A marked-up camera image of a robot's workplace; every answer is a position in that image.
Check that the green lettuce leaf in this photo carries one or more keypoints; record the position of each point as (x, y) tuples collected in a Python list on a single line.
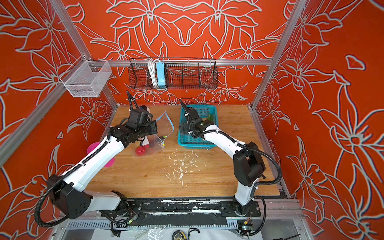
[(211, 117)]

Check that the dark red apple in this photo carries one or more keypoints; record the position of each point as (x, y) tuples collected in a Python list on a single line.
[(140, 150)]

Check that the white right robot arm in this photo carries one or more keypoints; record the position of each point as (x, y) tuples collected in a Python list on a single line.
[(247, 159)]

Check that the clear zip top bag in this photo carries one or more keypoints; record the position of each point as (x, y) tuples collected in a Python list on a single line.
[(165, 128)]

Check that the teal plastic basket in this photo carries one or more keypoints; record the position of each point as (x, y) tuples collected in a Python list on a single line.
[(189, 142)]

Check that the yellow black tape measure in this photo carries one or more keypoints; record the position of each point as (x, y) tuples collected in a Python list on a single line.
[(179, 235)]

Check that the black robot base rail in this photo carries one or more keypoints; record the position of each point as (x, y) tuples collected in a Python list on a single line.
[(182, 212)]

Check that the black wire wall basket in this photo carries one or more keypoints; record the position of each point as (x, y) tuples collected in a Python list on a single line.
[(181, 73)]

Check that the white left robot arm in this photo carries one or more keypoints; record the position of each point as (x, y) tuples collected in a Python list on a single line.
[(68, 191)]

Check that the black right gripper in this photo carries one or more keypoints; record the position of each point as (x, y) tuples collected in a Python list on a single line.
[(185, 128)]

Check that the light blue power strip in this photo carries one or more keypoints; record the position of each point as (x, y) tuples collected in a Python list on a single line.
[(160, 66)]

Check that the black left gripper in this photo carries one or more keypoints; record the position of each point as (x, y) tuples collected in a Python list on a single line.
[(153, 124)]

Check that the clear mesh wall bin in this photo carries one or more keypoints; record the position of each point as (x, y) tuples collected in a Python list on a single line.
[(86, 81)]

